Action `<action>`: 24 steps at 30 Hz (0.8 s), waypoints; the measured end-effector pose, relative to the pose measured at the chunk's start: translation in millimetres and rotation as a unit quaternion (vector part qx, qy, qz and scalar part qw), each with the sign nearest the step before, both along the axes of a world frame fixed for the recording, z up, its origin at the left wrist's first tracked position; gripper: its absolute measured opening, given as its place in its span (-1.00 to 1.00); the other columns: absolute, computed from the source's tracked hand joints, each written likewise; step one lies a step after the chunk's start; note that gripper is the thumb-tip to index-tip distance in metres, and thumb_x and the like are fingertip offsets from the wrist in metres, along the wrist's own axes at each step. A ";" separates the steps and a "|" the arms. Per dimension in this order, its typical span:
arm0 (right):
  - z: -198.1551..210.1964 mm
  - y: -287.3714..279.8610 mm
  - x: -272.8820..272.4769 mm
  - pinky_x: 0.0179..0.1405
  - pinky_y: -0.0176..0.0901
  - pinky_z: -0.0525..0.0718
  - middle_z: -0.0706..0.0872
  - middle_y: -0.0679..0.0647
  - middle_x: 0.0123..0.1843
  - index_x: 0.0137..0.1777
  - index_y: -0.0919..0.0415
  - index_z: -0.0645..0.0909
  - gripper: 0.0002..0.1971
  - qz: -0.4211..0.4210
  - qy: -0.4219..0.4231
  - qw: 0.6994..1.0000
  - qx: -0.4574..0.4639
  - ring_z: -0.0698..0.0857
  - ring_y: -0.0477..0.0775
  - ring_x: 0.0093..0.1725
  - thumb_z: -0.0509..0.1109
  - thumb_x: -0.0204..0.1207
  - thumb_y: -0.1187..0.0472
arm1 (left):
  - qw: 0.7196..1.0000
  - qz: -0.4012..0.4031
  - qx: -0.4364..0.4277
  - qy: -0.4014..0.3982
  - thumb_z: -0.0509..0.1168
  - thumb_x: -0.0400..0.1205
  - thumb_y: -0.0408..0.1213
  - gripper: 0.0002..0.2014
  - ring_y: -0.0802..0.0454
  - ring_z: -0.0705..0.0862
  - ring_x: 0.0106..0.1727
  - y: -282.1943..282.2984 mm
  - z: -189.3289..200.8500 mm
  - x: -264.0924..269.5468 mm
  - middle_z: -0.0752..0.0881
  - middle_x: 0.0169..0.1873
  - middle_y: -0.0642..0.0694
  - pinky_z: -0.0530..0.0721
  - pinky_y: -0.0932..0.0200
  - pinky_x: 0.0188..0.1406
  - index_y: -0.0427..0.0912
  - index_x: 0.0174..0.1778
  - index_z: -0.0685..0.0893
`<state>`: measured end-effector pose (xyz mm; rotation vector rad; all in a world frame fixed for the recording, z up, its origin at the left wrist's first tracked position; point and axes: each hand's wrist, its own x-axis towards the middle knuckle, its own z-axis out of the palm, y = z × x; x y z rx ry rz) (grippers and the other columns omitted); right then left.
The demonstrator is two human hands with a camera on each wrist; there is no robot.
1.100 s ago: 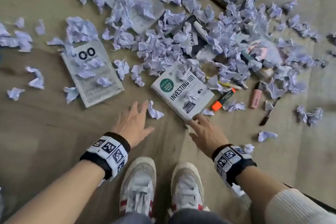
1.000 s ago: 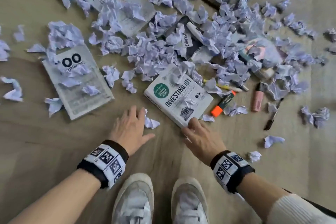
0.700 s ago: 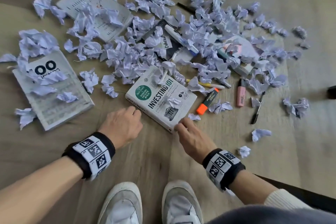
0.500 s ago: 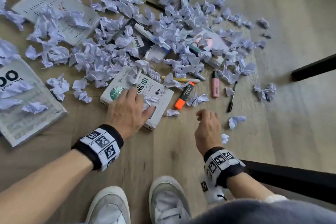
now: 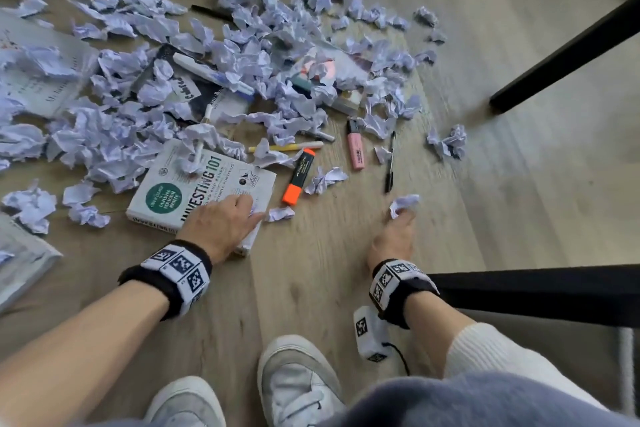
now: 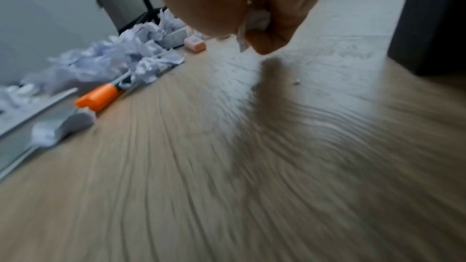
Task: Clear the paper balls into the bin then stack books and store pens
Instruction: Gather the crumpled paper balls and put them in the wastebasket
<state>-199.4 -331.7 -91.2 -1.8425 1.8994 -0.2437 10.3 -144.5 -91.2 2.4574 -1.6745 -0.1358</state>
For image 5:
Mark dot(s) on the person's left hand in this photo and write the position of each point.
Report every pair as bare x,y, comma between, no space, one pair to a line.
220,226

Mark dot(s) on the person's right hand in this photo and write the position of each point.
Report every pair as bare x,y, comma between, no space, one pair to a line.
395,241

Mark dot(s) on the small paper piece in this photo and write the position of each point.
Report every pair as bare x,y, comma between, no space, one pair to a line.
404,202

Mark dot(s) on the white book with green circle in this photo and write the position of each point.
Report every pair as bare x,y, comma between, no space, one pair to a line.
165,199

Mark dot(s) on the black ballpoint pen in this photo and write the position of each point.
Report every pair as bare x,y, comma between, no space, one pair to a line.
390,166

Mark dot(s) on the orange black highlighter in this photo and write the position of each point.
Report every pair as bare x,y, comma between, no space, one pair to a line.
298,176

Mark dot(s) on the pink highlighter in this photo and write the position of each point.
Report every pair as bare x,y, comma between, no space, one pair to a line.
356,149

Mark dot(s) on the yellow white marker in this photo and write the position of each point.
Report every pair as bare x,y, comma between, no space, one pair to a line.
300,146

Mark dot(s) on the pile of paper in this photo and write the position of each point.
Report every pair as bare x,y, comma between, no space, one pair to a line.
115,146

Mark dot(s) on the black and white book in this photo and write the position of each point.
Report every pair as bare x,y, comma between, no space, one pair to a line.
210,91

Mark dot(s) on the thick white marker pen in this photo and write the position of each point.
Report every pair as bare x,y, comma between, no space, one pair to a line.
192,65

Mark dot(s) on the colourful cover novel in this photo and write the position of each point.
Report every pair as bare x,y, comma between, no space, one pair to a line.
350,72

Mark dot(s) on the beige waste bin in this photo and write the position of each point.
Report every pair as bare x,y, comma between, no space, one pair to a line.
540,356

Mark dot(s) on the white book portrait grid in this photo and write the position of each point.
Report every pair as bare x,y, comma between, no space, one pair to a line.
20,261

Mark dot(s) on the white book red speckles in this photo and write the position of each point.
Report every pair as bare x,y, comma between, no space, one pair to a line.
45,86

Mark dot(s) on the person's right forearm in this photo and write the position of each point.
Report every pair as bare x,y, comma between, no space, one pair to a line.
430,326

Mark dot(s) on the person's left forearm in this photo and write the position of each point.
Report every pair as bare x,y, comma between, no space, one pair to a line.
75,356

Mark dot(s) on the person's left white sneaker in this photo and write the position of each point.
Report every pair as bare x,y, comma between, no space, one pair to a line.
185,404

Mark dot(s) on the black wristband with marker tags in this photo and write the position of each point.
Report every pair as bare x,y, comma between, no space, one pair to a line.
175,271
400,286

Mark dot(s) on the black table leg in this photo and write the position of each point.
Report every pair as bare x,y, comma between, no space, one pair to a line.
565,56
540,294

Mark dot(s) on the grey blue trousers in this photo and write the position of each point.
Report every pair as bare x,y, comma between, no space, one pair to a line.
475,401

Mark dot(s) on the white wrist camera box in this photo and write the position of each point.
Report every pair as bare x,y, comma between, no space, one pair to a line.
370,336

